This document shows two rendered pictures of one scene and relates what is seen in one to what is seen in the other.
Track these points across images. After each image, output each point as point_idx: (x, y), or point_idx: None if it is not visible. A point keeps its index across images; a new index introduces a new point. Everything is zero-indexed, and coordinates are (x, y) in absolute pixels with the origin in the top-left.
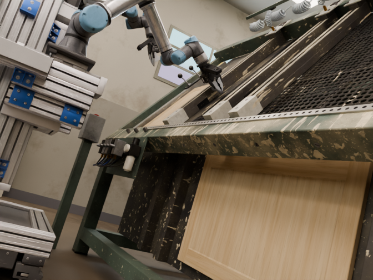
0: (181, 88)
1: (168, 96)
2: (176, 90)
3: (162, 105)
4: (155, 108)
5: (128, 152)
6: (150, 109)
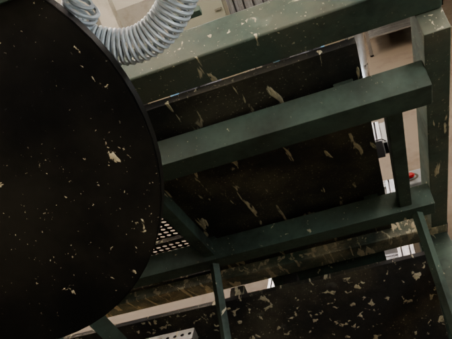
0: (419, 123)
1: (419, 143)
2: (418, 130)
3: (423, 165)
4: (422, 169)
5: None
6: (421, 171)
